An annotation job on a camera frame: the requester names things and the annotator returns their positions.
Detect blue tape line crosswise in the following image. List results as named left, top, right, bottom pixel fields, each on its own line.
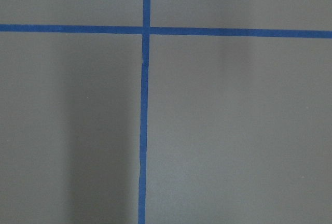
left=1, top=24, right=331, bottom=39

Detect blue tape line lengthwise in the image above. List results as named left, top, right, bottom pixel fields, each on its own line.
left=138, top=0, right=151, bottom=224

